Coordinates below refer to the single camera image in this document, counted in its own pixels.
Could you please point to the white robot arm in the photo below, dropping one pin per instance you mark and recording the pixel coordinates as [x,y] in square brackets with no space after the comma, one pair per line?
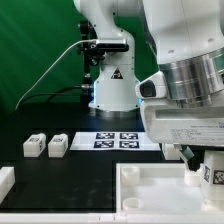
[182,104]

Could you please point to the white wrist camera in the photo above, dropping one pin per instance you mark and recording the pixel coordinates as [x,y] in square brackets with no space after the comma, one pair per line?
[153,87]

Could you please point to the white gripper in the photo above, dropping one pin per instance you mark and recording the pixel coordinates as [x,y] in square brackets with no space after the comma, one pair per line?
[167,124]

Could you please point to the white sheet with AprilTags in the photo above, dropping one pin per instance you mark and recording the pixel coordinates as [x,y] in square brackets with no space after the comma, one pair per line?
[130,141]

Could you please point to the white front rail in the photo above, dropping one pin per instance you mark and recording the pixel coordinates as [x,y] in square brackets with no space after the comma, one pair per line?
[109,219]

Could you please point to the white square tabletop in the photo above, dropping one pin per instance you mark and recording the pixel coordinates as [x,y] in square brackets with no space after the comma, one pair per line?
[161,188]

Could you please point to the white obstacle bar left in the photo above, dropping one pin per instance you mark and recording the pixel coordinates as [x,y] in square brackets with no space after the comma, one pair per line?
[7,180]

